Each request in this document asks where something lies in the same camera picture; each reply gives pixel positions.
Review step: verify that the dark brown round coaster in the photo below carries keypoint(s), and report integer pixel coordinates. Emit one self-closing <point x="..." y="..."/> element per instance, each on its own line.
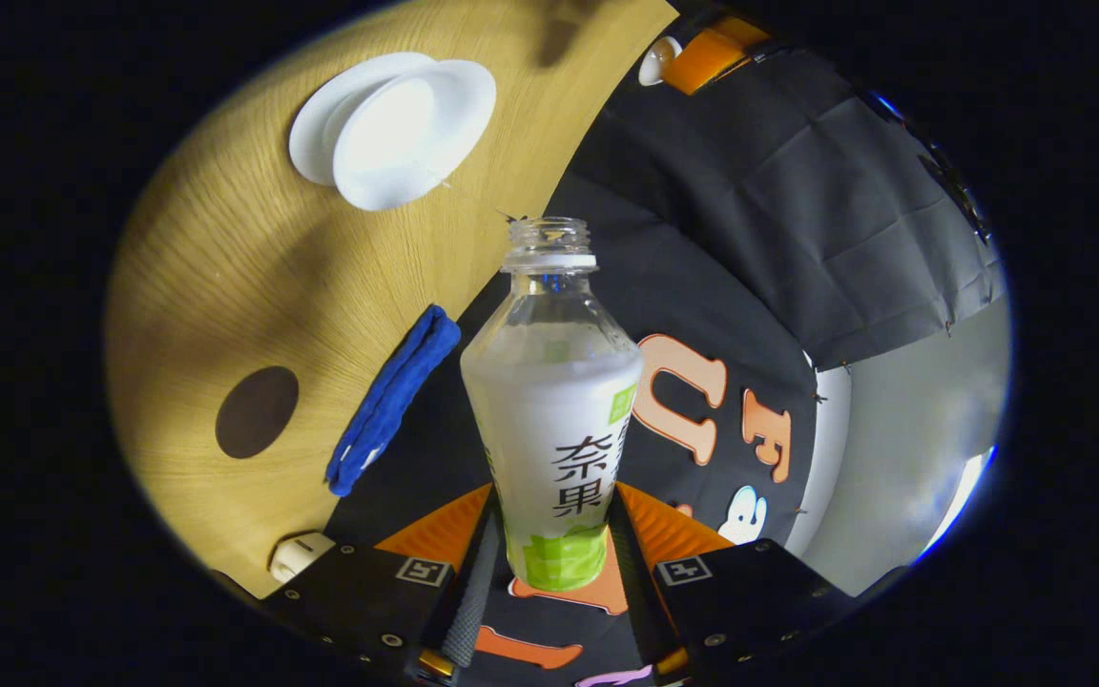
<point x="257" y="412"/>

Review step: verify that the white teacup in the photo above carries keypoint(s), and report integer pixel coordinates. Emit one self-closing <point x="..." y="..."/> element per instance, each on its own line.
<point x="416" y="134"/>

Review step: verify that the clear water bottle green label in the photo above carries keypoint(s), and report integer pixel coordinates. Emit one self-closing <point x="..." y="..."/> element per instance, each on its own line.
<point x="549" y="410"/>

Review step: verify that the white saucer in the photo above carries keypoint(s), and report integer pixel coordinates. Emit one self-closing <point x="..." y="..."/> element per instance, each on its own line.
<point x="316" y="129"/>

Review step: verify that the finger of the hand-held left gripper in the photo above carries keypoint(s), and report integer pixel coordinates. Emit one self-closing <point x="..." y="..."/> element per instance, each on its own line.
<point x="702" y="59"/>
<point x="745" y="31"/>

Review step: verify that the ceiling light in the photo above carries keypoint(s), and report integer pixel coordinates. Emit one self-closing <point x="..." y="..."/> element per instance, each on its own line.
<point x="964" y="491"/>

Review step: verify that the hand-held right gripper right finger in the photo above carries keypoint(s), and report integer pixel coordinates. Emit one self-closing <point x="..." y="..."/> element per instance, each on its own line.
<point x="650" y="620"/>

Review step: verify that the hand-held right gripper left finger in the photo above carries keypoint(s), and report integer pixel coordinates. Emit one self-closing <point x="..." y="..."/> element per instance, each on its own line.
<point x="471" y="611"/>

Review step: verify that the white toaster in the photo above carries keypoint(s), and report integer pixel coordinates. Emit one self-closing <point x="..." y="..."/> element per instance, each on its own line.
<point x="300" y="556"/>

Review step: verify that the blue folded towel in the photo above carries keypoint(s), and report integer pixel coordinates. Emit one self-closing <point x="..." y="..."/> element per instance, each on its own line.
<point x="392" y="401"/>

